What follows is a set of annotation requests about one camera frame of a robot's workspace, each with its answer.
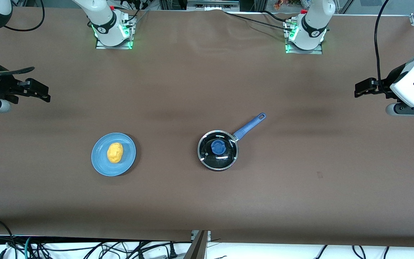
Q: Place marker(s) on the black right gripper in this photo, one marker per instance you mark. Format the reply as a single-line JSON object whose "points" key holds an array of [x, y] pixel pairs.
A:
{"points": [[3, 87]]}

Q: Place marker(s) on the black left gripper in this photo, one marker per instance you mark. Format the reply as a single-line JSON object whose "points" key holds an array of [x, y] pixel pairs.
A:
{"points": [[385, 85]]}

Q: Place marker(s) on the yellow potato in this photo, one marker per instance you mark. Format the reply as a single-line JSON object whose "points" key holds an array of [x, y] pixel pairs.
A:
{"points": [[115, 153]]}

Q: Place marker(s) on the glass lid with blue knob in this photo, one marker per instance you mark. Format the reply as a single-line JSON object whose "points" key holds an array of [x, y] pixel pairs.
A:
{"points": [[217, 147]]}

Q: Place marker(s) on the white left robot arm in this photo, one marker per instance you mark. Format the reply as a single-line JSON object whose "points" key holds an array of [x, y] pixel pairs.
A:
{"points": [[314, 21]]}

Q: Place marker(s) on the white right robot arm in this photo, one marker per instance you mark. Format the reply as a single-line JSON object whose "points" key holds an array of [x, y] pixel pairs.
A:
{"points": [[102, 18]]}

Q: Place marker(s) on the blue round plate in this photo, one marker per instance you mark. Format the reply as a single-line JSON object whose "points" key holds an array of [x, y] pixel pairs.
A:
{"points": [[101, 162]]}

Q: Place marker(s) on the colourful small objects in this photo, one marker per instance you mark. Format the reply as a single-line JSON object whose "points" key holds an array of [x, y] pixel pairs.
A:
{"points": [[280, 4]]}

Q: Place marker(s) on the brown table cover sheet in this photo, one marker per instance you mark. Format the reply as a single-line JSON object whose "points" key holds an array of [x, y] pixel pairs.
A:
{"points": [[192, 90]]}

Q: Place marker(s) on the black power plug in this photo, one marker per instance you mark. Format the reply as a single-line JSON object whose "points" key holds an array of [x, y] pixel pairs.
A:
{"points": [[173, 250]]}

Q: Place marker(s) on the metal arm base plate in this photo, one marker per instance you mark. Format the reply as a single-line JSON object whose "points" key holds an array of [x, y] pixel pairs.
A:
{"points": [[314, 51], [115, 47]]}

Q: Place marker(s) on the aluminium frame post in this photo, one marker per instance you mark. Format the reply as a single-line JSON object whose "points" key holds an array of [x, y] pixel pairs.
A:
{"points": [[198, 248]]}

